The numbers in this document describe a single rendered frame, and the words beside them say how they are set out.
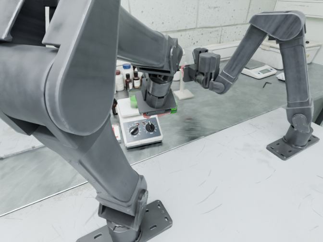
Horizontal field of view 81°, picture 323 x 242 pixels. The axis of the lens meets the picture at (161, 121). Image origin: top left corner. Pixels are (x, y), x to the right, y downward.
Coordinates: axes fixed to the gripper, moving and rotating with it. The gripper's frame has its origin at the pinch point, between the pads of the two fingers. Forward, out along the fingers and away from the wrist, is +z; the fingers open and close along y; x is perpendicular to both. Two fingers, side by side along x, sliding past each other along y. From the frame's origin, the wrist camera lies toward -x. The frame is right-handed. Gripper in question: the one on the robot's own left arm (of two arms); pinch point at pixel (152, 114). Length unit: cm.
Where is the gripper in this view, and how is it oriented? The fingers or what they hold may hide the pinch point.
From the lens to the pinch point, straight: 59.0
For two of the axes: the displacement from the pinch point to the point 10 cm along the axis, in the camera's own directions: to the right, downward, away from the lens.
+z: -1.4, 4.3, 8.9
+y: -9.6, 1.7, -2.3
